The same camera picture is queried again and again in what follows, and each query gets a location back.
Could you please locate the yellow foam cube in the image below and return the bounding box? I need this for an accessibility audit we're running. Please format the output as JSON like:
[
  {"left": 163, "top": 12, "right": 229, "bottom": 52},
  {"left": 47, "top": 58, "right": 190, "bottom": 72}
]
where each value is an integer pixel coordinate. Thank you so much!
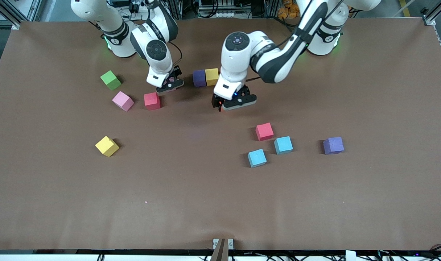
[
  {"left": 95, "top": 136, "right": 120, "bottom": 157},
  {"left": 205, "top": 68, "right": 220, "bottom": 86}
]

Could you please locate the purple foam cube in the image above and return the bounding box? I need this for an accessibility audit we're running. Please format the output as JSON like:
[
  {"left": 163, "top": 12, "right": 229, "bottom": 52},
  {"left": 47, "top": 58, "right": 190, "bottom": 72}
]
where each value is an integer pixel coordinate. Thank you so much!
[
  {"left": 192, "top": 70, "right": 207, "bottom": 88},
  {"left": 322, "top": 137, "right": 345, "bottom": 156}
]

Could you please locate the red foam cube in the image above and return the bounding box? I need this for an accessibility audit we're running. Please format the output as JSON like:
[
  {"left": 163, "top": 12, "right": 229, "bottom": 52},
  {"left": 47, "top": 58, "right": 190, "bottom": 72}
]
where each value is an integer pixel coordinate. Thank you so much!
[
  {"left": 144, "top": 92, "right": 161, "bottom": 111},
  {"left": 255, "top": 122, "right": 275, "bottom": 142}
]

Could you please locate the cyan foam cube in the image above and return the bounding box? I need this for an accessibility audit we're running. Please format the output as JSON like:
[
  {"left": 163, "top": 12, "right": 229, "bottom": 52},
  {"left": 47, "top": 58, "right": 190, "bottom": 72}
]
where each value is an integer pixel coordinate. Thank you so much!
[
  {"left": 247, "top": 149, "right": 268, "bottom": 168},
  {"left": 273, "top": 136, "right": 294, "bottom": 155}
]

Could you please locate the green foam cube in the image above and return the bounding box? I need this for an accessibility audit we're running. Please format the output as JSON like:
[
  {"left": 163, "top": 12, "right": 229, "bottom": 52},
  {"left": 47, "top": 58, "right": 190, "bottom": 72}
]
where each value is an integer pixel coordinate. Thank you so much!
[{"left": 100, "top": 70, "right": 123, "bottom": 91}]

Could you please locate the white power strip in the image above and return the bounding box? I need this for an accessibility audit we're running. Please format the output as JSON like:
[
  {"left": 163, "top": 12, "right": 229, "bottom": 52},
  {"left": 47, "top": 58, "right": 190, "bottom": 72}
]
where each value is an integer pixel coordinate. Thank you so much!
[{"left": 127, "top": 0, "right": 150, "bottom": 21}]

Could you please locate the grey equipment rack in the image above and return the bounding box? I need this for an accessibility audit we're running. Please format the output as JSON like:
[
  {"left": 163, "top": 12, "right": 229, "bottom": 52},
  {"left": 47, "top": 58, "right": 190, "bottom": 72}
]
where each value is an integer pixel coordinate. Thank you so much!
[{"left": 197, "top": 0, "right": 244, "bottom": 19}]

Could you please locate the orange toy pile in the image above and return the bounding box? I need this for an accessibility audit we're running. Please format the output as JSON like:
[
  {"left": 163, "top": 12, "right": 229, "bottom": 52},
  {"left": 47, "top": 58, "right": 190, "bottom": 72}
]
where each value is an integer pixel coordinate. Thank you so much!
[{"left": 277, "top": 0, "right": 301, "bottom": 20}]

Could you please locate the brown table mat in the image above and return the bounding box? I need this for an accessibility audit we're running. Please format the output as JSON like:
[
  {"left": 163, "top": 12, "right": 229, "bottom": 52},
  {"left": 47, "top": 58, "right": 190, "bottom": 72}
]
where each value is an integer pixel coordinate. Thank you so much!
[{"left": 0, "top": 16, "right": 441, "bottom": 251}]

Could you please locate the metal edge bracket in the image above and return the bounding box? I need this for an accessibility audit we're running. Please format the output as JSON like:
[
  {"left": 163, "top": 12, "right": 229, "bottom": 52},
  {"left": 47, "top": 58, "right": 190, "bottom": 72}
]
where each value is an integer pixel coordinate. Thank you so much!
[{"left": 212, "top": 238, "right": 234, "bottom": 261}]

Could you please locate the aluminium frame post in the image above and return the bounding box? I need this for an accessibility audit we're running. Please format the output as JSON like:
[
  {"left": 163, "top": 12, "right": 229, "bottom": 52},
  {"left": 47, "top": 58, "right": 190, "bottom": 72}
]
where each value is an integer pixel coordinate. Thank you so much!
[
  {"left": 0, "top": 0, "right": 43, "bottom": 30},
  {"left": 420, "top": 0, "right": 441, "bottom": 26}
]

